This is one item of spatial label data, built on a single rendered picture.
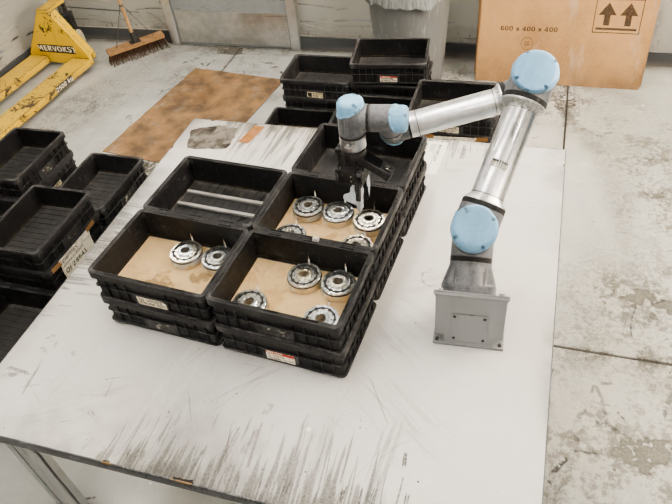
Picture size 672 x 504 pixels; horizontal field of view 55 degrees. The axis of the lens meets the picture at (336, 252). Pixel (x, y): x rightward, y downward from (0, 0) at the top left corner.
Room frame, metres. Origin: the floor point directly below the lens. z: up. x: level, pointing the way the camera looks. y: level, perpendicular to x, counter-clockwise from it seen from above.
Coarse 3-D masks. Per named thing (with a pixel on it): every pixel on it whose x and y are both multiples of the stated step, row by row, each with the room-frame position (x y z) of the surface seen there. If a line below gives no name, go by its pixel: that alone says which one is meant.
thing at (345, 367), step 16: (368, 304) 1.24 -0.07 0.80; (368, 320) 1.25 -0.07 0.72; (224, 336) 1.22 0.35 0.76; (240, 336) 1.19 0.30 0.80; (256, 336) 1.16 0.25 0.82; (352, 336) 1.12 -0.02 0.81; (240, 352) 1.20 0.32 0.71; (256, 352) 1.18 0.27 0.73; (288, 352) 1.14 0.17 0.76; (304, 352) 1.12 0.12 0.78; (320, 352) 1.08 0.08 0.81; (352, 352) 1.14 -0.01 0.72; (304, 368) 1.11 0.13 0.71; (320, 368) 1.10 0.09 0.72; (336, 368) 1.08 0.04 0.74
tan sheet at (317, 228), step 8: (288, 216) 1.65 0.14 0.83; (280, 224) 1.61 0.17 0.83; (304, 224) 1.60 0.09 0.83; (312, 224) 1.59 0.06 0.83; (320, 224) 1.59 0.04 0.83; (352, 224) 1.57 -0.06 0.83; (312, 232) 1.55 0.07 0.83; (320, 232) 1.55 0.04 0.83; (328, 232) 1.54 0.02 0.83; (336, 232) 1.54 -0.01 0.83; (344, 232) 1.53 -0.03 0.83; (352, 232) 1.53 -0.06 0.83; (336, 240) 1.50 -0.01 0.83
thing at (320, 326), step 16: (304, 240) 1.41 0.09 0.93; (368, 256) 1.31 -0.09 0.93; (224, 272) 1.32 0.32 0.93; (368, 272) 1.26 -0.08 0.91; (208, 304) 1.22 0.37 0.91; (224, 304) 1.20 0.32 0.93; (240, 304) 1.19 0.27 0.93; (352, 304) 1.14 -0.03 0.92; (288, 320) 1.11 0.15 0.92; (304, 320) 1.10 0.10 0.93
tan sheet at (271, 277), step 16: (256, 272) 1.40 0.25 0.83; (272, 272) 1.39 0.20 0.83; (240, 288) 1.34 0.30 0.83; (256, 288) 1.33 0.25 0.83; (272, 288) 1.33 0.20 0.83; (288, 288) 1.32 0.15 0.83; (320, 288) 1.30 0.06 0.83; (272, 304) 1.26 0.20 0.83; (288, 304) 1.25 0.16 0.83; (304, 304) 1.25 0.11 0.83; (320, 304) 1.24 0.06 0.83; (336, 304) 1.23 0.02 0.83
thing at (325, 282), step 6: (336, 270) 1.33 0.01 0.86; (342, 270) 1.33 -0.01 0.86; (324, 276) 1.32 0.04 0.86; (330, 276) 1.31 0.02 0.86; (348, 276) 1.30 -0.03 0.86; (324, 282) 1.30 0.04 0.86; (348, 282) 1.28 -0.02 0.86; (354, 282) 1.28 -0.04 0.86; (324, 288) 1.27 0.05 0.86; (330, 288) 1.27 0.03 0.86; (336, 288) 1.26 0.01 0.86; (342, 288) 1.26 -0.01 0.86; (348, 288) 1.26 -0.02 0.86; (330, 294) 1.25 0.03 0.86; (336, 294) 1.24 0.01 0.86; (342, 294) 1.24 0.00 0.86
